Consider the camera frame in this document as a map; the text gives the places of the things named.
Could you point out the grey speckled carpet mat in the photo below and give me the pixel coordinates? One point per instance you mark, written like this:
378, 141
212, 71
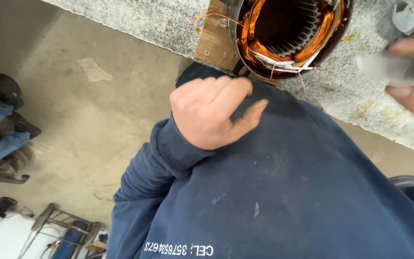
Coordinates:
149, 21

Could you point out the small wooden box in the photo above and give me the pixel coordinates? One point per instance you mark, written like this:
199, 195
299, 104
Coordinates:
97, 248

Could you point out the person's dark shoe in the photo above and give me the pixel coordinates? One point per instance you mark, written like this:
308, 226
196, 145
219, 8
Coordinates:
404, 181

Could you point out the wooden board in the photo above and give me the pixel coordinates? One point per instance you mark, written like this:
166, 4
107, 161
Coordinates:
214, 39

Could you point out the metal stand with blue cylinder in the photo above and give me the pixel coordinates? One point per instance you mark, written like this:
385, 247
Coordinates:
67, 233

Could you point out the navy blue sweatshirt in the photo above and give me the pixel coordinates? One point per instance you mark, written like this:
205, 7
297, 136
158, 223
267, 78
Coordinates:
293, 187

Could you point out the metal stool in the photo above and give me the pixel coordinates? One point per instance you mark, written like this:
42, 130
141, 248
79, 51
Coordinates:
7, 167

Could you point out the person's left hand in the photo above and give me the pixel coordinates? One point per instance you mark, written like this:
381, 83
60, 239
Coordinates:
199, 111

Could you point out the grey insulating paper sheet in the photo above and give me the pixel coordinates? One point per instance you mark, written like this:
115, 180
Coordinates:
386, 68

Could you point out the motor stator with copper windings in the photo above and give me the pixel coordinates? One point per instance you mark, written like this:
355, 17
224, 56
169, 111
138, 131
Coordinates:
286, 50

